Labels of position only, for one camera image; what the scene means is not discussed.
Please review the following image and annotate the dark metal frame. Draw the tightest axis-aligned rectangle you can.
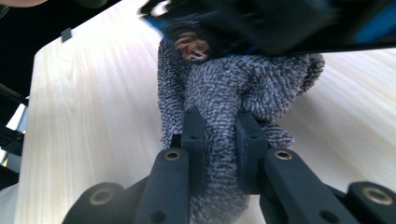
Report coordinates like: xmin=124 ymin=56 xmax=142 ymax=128
xmin=0 ymin=82 xmax=29 ymax=175

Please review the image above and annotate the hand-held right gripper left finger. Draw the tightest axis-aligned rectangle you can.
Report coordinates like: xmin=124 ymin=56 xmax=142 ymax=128
xmin=134 ymin=106 xmax=208 ymax=224

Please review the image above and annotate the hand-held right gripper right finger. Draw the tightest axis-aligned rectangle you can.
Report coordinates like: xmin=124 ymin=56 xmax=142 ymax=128
xmin=234 ymin=110 xmax=359 ymax=224

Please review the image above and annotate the grey tape mark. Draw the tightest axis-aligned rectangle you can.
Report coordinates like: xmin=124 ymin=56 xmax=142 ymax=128
xmin=60 ymin=27 xmax=73 ymax=43

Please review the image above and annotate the grey terry cloth pouch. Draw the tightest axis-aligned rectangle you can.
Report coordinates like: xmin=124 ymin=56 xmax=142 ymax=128
xmin=157 ymin=36 xmax=326 ymax=224

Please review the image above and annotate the blue toy car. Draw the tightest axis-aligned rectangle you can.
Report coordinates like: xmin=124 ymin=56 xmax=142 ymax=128
xmin=138 ymin=0 xmax=396 ymax=62

